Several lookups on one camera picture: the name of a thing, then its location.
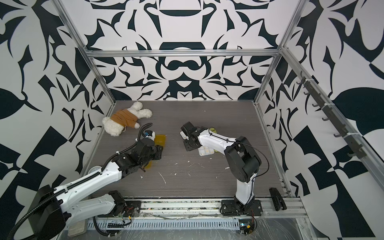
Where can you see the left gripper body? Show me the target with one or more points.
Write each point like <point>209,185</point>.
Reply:
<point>156,155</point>

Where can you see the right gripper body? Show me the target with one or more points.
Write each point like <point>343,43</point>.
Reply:
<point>187,144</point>

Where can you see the clear lid pillbox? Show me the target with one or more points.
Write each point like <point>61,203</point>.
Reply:
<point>205,151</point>

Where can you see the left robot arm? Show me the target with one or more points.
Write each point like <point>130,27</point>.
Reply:
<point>54,209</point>

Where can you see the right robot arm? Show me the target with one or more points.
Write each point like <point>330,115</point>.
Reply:
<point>242,158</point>

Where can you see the yellow pillbox near left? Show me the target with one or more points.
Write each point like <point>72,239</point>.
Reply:
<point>148,166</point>

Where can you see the yellow pillbox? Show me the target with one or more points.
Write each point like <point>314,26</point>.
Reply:
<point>159,140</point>
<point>148,166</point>

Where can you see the yellow pillbox far left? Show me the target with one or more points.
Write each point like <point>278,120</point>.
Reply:
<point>159,140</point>

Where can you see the white plush bunny toy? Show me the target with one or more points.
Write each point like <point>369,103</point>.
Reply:
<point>126,118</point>

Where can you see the white alarm clock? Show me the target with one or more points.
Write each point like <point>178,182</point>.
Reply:
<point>94,169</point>

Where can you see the grey sponge block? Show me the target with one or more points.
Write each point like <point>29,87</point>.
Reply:
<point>78,228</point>

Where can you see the green circuit board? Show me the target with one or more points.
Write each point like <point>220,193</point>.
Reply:
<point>247,226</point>

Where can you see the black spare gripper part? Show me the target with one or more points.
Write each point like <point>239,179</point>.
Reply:
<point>278,201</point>

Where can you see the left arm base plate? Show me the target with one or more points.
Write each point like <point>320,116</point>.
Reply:
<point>131,208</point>

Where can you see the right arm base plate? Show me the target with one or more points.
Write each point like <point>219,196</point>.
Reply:
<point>231,208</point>

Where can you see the wall hook rack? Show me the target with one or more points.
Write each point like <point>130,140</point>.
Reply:
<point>333,115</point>

